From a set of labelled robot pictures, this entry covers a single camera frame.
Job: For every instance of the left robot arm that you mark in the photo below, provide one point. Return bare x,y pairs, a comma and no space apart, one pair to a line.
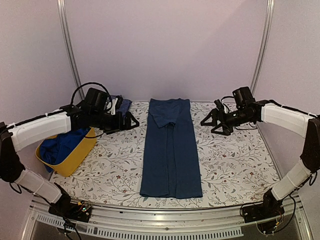
94,111

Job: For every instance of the front aluminium rail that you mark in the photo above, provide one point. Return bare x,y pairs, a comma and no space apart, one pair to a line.
111,222

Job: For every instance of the folded blue checkered shirt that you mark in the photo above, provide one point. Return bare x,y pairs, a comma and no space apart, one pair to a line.
123,104

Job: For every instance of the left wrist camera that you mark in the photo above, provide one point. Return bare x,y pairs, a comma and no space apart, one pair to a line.
112,106

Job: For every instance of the right aluminium frame post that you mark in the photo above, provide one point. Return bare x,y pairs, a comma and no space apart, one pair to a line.
267,25

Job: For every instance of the floral tablecloth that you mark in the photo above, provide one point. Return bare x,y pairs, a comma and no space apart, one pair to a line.
234,169

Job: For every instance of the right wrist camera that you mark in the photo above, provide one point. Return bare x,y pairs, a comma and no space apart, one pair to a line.
221,106

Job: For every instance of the aluminium frame post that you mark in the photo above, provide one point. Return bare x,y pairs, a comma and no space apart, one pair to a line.
62,12
267,25

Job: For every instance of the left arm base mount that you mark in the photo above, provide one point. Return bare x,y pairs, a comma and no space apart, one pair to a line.
64,207

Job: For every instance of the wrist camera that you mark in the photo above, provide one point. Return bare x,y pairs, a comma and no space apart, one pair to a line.
112,106
221,106

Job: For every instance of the teal blue t-shirt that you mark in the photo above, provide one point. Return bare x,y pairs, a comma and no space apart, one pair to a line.
170,159

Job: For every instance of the left aluminium frame post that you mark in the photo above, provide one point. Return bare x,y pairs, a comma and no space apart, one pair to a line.
62,12

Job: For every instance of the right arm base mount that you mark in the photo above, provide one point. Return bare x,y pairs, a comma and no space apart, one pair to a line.
262,212

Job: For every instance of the yellow laundry basket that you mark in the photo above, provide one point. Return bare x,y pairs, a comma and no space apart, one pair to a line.
75,157

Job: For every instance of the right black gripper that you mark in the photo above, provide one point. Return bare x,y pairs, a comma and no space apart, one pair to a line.
227,130

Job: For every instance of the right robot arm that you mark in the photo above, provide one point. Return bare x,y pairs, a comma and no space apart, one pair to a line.
292,136

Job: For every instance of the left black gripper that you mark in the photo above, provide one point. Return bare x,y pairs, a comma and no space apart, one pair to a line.
119,126

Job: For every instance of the royal blue garment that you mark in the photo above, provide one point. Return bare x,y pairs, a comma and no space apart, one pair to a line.
60,147

